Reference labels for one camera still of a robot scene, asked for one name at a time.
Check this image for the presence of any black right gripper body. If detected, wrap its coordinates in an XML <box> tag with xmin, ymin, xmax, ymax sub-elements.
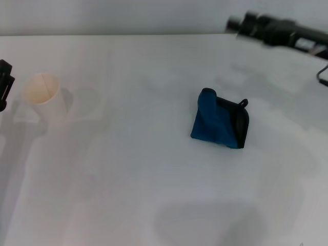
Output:
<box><xmin>258</xmin><ymin>14</ymin><xmax>328</xmax><ymax>61</ymax></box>

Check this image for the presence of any white paper cup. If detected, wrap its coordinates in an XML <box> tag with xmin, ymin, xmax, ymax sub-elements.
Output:
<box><xmin>22</xmin><ymin>73</ymin><xmax>68</xmax><ymax>124</ymax></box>

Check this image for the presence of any blue rag with black trim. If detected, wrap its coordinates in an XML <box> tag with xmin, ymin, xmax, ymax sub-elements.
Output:
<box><xmin>190</xmin><ymin>87</ymin><xmax>251</xmax><ymax>149</ymax></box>

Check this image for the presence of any black cable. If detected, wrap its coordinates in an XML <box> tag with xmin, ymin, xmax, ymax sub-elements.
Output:
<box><xmin>317</xmin><ymin>65</ymin><xmax>328</xmax><ymax>87</ymax></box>

